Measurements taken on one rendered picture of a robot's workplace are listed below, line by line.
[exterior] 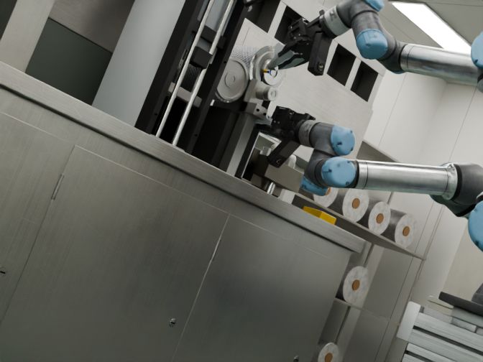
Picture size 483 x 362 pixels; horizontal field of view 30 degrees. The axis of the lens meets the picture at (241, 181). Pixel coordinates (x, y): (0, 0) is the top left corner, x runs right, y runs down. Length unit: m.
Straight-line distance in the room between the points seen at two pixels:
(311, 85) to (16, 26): 1.34
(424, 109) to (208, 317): 5.68
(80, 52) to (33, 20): 0.42
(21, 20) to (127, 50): 0.41
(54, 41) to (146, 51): 0.27
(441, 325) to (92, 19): 1.27
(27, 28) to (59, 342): 0.73
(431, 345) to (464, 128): 5.66
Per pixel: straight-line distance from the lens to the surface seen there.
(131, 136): 1.95
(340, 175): 2.25
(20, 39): 2.19
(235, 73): 2.51
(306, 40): 2.48
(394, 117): 7.47
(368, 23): 2.38
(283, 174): 2.66
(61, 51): 2.56
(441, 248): 7.44
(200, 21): 2.26
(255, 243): 2.31
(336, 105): 3.33
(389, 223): 7.02
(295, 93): 3.17
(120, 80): 2.47
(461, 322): 2.11
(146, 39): 2.45
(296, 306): 2.49
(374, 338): 7.57
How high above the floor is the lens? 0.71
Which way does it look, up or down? 5 degrees up
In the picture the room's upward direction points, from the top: 21 degrees clockwise
